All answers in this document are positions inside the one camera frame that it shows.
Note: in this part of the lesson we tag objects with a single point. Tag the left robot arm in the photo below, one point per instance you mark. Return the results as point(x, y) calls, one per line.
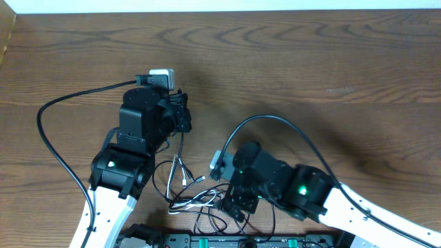
point(147, 118)

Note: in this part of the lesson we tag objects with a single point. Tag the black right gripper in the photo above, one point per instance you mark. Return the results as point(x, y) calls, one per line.
point(234, 197)

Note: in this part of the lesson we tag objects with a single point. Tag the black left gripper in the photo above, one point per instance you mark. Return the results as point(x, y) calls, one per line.
point(181, 102)

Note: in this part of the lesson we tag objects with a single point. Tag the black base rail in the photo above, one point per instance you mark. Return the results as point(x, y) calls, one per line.
point(144, 236)

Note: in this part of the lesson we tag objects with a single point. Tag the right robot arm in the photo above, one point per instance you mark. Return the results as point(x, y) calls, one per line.
point(304, 191)

